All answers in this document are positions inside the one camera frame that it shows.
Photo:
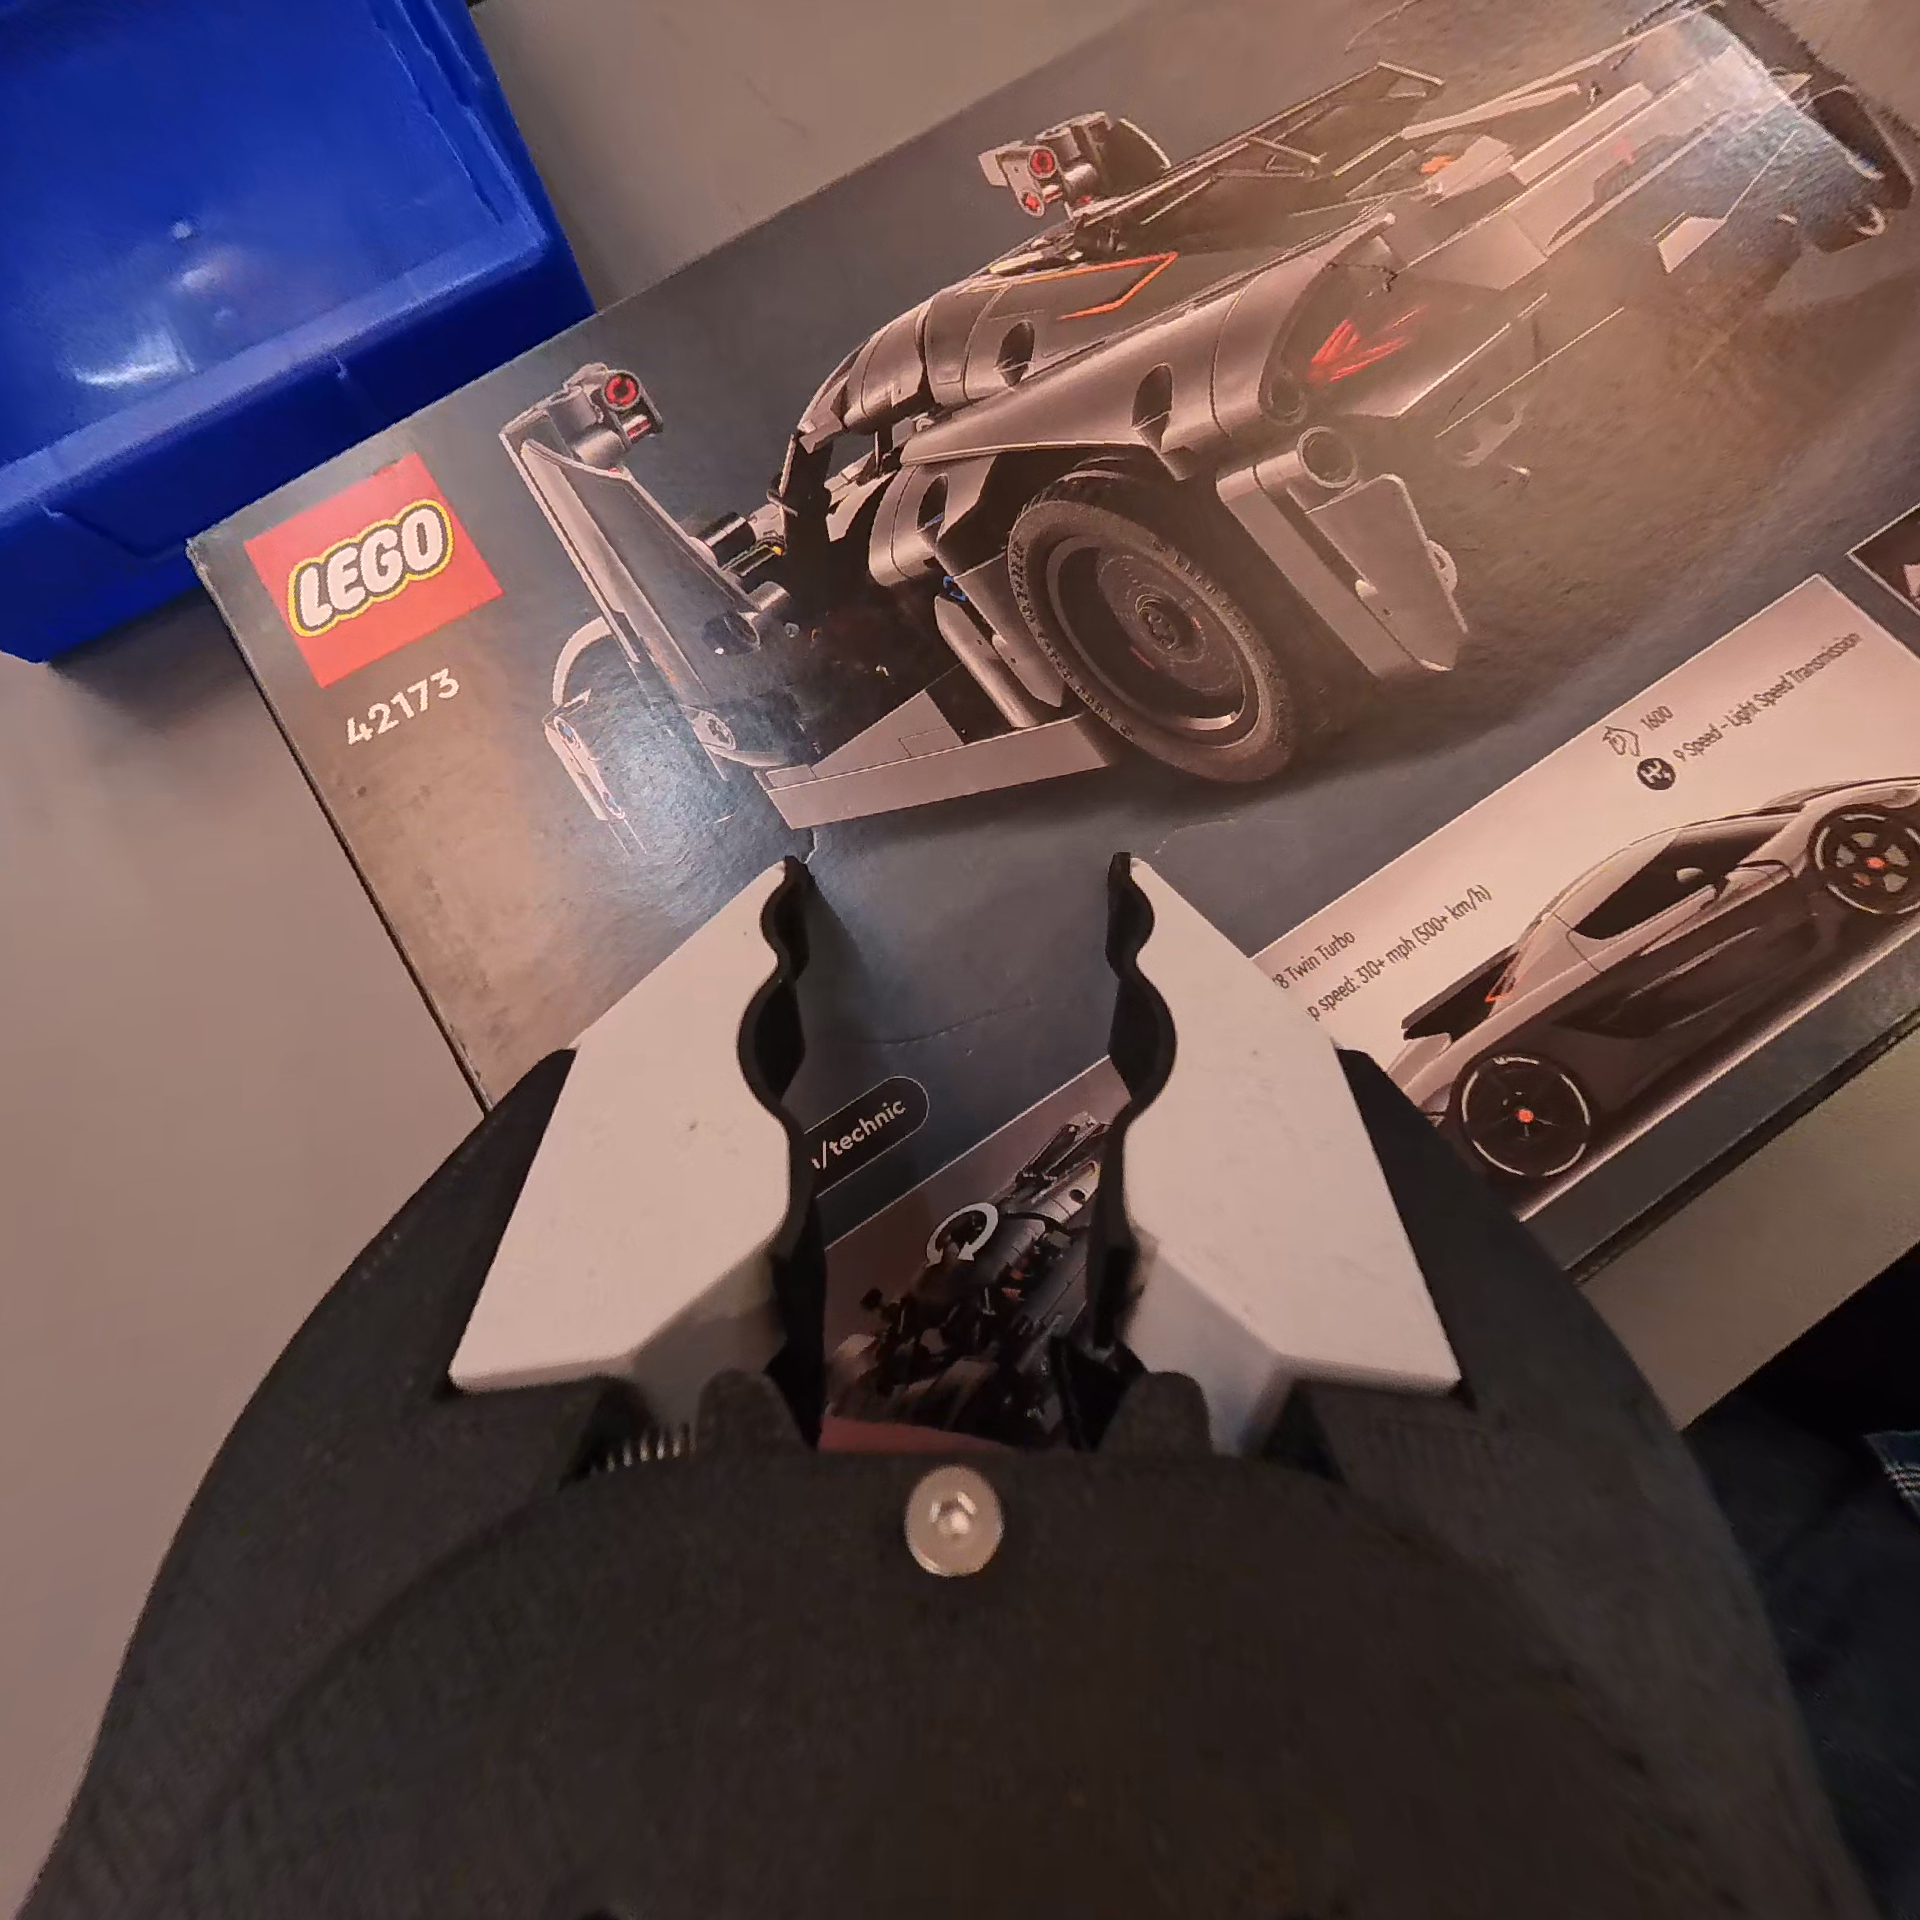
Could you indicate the blue plastic bin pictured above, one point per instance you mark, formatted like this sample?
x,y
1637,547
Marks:
x,y
228,301

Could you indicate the toy car set box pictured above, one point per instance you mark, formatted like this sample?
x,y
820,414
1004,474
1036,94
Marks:
x,y
1141,494

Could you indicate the blue plaid clothing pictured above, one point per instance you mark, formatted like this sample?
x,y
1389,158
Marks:
x,y
1898,1479

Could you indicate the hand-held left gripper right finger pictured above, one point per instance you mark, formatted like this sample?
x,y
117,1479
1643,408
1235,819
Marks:
x,y
1274,1187

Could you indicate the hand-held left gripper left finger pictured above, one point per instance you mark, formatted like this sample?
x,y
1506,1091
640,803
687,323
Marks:
x,y
633,1154

